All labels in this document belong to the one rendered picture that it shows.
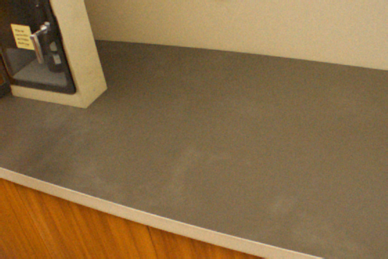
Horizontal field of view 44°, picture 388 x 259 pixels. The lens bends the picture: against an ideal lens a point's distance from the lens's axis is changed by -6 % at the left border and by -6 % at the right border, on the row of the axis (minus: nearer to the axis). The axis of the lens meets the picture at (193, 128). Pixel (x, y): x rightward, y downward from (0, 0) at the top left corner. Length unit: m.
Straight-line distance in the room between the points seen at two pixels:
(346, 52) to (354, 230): 0.67
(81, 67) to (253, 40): 0.53
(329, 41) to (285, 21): 0.14
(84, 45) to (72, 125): 0.23
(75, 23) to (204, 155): 0.51
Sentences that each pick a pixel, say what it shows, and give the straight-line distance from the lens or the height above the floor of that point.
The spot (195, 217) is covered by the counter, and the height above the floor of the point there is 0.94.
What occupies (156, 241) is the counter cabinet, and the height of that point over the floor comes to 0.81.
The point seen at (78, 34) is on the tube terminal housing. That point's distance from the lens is 1.42.
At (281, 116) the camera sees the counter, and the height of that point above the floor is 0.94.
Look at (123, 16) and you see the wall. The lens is 1.81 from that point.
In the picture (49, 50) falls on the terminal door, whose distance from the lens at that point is 1.42.
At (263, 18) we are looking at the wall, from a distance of 1.55.
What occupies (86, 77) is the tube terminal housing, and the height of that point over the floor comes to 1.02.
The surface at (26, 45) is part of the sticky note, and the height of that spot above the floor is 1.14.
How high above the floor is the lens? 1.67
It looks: 35 degrees down
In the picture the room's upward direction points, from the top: 11 degrees counter-clockwise
